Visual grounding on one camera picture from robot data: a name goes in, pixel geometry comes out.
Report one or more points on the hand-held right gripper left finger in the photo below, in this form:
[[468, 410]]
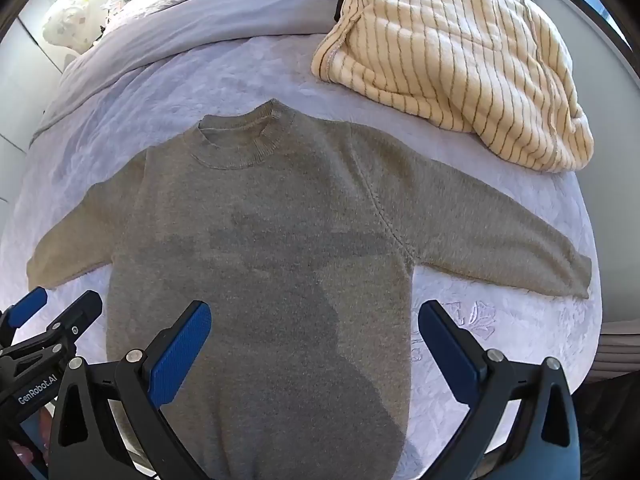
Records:
[[181, 350]]

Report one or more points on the cream striped fleece garment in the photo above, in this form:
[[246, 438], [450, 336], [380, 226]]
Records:
[[450, 60]]

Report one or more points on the grey knit sweater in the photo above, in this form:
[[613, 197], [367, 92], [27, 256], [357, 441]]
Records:
[[280, 210]]

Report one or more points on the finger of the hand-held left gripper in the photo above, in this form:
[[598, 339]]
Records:
[[27, 310], [75, 316]]

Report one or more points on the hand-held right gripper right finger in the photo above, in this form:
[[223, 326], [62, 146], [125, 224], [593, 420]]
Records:
[[450, 355]]

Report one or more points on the person's left hand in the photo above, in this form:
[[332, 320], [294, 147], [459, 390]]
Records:
[[20, 452]]

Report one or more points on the white floral stuffed bag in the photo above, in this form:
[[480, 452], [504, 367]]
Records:
[[70, 22]]

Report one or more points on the lavender duvet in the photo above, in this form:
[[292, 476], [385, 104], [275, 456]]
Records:
[[175, 15]]

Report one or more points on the grey pleated curtain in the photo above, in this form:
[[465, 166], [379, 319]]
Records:
[[620, 350]]

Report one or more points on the lavender embossed bed cover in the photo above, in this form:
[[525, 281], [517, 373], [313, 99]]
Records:
[[225, 75]]

